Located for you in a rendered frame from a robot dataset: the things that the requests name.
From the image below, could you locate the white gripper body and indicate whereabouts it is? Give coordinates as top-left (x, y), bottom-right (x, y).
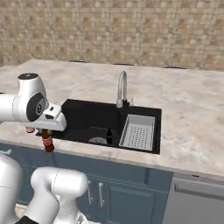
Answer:
top-left (32, 111), bottom-right (67, 132)

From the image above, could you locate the large brown bottle red label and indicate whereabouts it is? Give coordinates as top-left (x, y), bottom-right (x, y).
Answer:
top-left (41, 128), bottom-right (56, 153)

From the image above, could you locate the black kitchen sink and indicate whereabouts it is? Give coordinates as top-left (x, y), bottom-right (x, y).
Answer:
top-left (35, 98), bottom-right (163, 156)

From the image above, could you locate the small black bottle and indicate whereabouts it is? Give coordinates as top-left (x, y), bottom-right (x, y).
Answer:
top-left (106, 127), bottom-right (114, 145)

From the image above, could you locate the blue panel under sink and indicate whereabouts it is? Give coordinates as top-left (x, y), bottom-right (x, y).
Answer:
top-left (52, 151), bottom-right (151, 186)

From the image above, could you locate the pink round object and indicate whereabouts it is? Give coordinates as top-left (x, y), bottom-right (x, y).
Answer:
top-left (24, 126), bottom-right (36, 135)

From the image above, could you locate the silver curved tap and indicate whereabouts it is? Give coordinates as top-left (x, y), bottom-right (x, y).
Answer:
top-left (115, 70), bottom-right (130, 109)

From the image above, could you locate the grey perforated drain tray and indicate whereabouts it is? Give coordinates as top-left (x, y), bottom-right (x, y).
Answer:
top-left (118, 114), bottom-right (157, 152)

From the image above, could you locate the blue cupboard door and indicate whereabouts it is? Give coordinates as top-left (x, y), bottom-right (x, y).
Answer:
top-left (105, 177), bottom-right (173, 224)
top-left (76, 174), bottom-right (100, 223)

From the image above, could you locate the grey dishwasher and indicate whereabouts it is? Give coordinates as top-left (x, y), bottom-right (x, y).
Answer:
top-left (161, 171), bottom-right (224, 224)

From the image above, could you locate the silver cupboard door handle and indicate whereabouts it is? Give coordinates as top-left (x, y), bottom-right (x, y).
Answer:
top-left (86, 180), bottom-right (93, 206)
top-left (98, 181), bottom-right (105, 208)

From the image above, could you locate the grey dishwasher handle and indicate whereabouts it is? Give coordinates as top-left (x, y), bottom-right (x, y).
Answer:
top-left (174, 183), bottom-right (224, 202)

